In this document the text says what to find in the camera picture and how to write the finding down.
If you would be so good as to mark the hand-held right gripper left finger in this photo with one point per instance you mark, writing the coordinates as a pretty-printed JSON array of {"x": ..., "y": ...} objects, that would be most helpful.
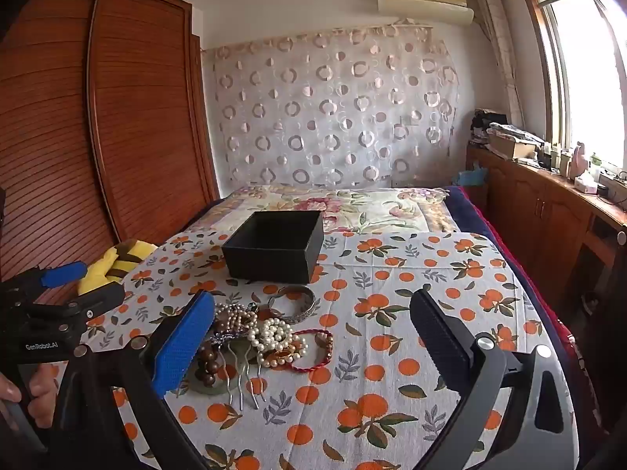
[{"x": 182, "y": 347}]

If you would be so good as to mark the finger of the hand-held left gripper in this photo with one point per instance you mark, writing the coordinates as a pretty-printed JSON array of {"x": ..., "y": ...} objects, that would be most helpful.
[
  {"x": 63, "y": 274},
  {"x": 98, "y": 299}
]

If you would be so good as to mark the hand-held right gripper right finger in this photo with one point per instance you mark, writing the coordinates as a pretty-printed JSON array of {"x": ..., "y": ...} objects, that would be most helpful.
[{"x": 440, "y": 342}]

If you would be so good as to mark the metal hair comb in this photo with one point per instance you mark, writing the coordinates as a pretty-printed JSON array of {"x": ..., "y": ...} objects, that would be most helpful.
[{"x": 245, "y": 382}]

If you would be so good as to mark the silver engraved bangle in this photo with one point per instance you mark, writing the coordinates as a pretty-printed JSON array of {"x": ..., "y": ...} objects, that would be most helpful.
[{"x": 300, "y": 311}]

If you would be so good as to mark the black jewelry box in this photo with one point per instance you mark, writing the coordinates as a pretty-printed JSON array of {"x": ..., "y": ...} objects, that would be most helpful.
[{"x": 274, "y": 249}]

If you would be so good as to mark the person's left hand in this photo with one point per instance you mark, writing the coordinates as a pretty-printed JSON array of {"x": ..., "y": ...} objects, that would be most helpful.
[{"x": 43, "y": 396}]

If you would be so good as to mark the yellow striped plush toy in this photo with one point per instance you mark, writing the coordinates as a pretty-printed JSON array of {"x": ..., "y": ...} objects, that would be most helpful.
[{"x": 122, "y": 254}]

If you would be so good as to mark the orange fruit print cloth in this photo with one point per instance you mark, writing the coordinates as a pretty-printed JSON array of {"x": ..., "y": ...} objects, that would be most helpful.
[{"x": 392, "y": 313}]

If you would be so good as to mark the navy blanket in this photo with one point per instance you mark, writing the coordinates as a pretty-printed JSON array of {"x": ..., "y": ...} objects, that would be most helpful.
[{"x": 482, "y": 215}]

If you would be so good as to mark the wooden slatted wardrobe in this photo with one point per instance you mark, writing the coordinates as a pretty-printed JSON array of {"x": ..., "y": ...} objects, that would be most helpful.
[{"x": 122, "y": 132}]

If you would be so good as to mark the wooden side cabinet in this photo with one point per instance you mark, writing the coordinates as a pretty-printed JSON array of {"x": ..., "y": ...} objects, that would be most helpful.
[{"x": 539, "y": 215}]

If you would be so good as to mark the blue tissue bag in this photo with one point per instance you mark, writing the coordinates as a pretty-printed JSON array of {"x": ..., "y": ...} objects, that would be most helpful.
[{"x": 472, "y": 177}]

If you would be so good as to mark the cardboard box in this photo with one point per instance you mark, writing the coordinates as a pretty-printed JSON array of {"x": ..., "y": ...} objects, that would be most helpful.
[{"x": 512, "y": 147}]

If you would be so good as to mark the white tissue box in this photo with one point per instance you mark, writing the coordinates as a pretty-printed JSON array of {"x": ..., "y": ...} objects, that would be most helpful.
[{"x": 585, "y": 184}]

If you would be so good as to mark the pile of folded clothes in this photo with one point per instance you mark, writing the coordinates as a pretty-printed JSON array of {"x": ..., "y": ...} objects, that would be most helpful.
[{"x": 485, "y": 127}]

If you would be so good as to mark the pink figurine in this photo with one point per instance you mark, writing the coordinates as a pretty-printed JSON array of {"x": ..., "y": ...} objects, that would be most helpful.
[{"x": 580, "y": 159}]

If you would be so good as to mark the circle pattern curtain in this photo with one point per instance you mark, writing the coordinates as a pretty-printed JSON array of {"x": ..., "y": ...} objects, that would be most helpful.
[{"x": 333, "y": 107}]

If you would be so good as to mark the window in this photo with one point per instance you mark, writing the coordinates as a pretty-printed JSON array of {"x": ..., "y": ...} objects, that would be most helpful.
[{"x": 583, "y": 68}]

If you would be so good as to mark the wall air conditioner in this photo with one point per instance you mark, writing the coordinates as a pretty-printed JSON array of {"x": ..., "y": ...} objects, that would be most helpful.
[{"x": 421, "y": 0}]

